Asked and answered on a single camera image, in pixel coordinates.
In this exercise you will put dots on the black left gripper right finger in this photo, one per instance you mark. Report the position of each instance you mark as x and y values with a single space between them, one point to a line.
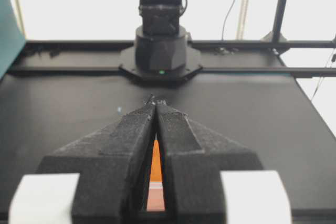
192 157

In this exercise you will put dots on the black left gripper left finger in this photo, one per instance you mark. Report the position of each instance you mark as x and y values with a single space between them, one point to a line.
114 165

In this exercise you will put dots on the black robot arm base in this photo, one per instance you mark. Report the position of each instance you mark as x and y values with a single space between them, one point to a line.
161 52

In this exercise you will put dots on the orange towel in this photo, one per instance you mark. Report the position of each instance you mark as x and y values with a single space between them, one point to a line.
155 196

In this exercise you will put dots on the teal side panel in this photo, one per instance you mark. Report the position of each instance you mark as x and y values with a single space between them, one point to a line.
12 39

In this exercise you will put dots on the black aluminium frame post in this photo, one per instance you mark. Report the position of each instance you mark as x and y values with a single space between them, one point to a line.
275 34

